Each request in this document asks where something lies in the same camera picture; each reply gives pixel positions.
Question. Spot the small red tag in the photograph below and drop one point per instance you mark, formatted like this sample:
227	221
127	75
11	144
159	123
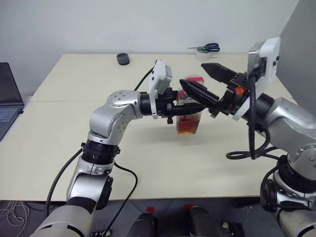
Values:
189	207
150	209

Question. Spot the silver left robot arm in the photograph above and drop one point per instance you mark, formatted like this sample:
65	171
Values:
103	118

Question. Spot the white tape roll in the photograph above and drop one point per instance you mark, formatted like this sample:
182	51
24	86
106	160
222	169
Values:
202	56

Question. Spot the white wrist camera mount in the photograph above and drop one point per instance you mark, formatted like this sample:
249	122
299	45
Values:
270	54
159	74

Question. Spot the dark laptop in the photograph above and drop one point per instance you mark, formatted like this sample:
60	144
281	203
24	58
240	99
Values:
8	98

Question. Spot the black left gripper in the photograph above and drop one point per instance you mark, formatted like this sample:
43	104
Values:
166	103

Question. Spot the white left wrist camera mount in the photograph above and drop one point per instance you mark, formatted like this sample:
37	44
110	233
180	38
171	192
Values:
159	74

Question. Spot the black round cap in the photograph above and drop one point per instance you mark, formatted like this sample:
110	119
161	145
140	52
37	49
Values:
123	58

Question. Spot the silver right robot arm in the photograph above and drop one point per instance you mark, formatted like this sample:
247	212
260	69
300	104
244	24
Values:
284	116

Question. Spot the dark rounded shape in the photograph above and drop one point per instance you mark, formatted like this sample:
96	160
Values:
144	225
203	222

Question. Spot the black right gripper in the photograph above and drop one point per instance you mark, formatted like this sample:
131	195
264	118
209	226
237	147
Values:
232	101

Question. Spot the clear bottle with brown drink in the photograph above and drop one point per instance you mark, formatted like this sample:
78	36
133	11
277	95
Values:
187	126

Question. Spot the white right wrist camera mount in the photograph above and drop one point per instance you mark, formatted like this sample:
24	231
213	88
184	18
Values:
270	54

